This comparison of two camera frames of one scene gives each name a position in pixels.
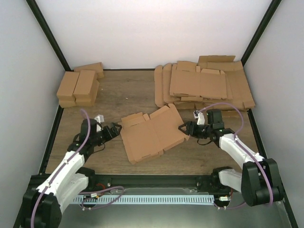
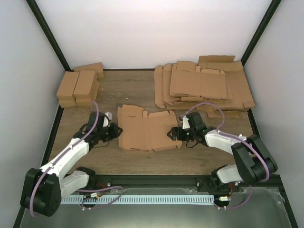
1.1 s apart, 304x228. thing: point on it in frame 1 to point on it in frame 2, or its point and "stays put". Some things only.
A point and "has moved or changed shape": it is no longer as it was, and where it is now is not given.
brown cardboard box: x=146 y=137 has moved or changed shape
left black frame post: x=49 y=34 stays put
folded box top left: x=67 y=86 stays put
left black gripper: x=110 y=135 stays put
